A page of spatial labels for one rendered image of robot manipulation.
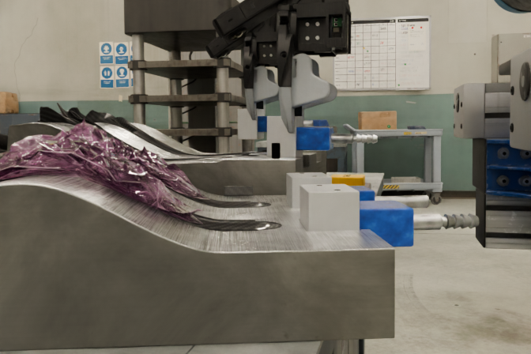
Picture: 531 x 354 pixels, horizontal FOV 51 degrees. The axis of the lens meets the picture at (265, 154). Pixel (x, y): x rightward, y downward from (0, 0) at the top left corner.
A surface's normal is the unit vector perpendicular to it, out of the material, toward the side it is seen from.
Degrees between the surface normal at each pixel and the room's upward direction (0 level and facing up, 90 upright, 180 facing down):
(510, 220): 90
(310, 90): 80
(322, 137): 91
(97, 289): 90
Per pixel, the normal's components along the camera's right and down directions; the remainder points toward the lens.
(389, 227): 0.06, 0.05
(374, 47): -0.15, 0.05
